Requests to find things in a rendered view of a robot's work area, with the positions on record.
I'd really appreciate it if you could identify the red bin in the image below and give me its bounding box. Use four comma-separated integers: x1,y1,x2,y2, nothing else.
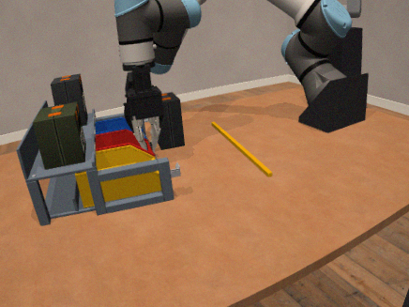
96,130,155,157

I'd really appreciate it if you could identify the yellow open bin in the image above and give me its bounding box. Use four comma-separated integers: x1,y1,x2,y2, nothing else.
75,145,161,207

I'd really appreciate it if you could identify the yellow bar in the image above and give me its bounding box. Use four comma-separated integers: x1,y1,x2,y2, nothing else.
211,122,272,177

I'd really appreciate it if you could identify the blue open bin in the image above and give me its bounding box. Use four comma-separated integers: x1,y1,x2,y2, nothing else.
96,117,132,134

